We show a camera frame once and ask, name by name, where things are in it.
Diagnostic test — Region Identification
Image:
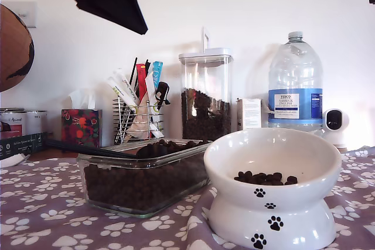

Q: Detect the tall clear kibble jar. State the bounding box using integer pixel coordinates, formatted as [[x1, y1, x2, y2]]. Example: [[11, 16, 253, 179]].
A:
[[178, 26, 234, 142]]

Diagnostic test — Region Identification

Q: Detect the small brown kibble portion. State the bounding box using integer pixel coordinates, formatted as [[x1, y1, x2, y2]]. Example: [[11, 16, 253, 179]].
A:
[[233, 170, 299, 187]]

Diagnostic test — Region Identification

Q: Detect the chrome wire basket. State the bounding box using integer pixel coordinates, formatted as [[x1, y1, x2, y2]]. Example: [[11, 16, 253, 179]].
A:
[[112, 97, 165, 145]]

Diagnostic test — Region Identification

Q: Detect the black clip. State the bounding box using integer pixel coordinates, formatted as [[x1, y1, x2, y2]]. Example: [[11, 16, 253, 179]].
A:
[[154, 81, 171, 108]]

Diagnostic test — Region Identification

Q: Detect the white wall switch plate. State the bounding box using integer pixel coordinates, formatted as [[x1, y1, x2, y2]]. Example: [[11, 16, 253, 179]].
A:
[[17, 0, 38, 29]]

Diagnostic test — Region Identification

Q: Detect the brown globe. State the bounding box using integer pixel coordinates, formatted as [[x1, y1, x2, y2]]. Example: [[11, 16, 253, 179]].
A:
[[0, 4, 35, 93]]

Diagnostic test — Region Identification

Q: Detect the red sachet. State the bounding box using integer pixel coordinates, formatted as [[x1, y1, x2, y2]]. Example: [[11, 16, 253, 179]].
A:
[[136, 63, 149, 106]]

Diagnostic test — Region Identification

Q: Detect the small white round camera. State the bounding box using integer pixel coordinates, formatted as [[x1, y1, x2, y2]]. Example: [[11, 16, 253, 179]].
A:
[[321, 108, 350, 149]]

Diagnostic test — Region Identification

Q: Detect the white sachet green print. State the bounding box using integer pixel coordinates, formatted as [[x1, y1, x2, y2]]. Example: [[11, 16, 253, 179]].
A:
[[107, 76, 136, 113], [112, 68, 139, 107]]

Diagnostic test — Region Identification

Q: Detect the beige pouch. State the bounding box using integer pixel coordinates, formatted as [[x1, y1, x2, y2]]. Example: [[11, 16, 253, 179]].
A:
[[128, 105, 154, 141]]

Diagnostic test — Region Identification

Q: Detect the blue sachet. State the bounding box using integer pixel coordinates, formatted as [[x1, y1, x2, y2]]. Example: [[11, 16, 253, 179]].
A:
[[151, 61, 164, 87]]

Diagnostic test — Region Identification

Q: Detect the large clear water bottle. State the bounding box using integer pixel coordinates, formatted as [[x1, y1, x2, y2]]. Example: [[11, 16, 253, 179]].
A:
[[268, 30, 324, 137]]

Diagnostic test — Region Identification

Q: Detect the small white carton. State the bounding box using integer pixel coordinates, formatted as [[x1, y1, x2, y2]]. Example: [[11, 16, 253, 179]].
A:
[[236, 98, 263, 132]]

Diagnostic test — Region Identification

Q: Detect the floral tissue box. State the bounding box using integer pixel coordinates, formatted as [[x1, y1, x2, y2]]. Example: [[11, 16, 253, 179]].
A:
[[60, 88, 103, 153]]

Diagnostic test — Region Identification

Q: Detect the dark printed cardboard box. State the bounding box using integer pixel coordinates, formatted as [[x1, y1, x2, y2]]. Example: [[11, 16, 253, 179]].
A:
[[0, 132, 49, 160]]

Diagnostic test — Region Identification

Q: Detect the white labelled tin can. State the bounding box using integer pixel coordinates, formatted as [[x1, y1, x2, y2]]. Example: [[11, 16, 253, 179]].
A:
[[25, 110, 48, 134], [0, 108, 28, 140]]

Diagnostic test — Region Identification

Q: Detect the black plastic measuring scoop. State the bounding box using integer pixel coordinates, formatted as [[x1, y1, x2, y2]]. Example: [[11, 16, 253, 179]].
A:
[[46, 139, 165, 159]]

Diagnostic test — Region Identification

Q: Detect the grey paw print cloth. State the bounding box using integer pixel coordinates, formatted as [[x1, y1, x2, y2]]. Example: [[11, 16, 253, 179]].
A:
[[0, 145, 375, 250]]

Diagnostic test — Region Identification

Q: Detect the rectangular glass food container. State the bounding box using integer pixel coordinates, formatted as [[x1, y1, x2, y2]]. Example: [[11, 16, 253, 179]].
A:
[[76, 139, 212, 219]]

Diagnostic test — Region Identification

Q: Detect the white paw print bowl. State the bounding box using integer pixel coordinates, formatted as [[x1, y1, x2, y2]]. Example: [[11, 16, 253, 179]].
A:
[[203, 128, 343, 250]]

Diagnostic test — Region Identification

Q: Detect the black straw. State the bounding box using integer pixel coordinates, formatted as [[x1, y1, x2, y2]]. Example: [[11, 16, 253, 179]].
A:
[[128, 57, 139, 88]]

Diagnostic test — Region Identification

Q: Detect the plain white sachet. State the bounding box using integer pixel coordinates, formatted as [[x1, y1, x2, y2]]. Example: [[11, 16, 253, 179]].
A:
[[145, 73, 159, 107]]

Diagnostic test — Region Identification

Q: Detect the brown cat kibble heap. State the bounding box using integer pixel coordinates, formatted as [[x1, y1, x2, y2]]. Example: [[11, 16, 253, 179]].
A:
[[83, 139, 209, 212]]

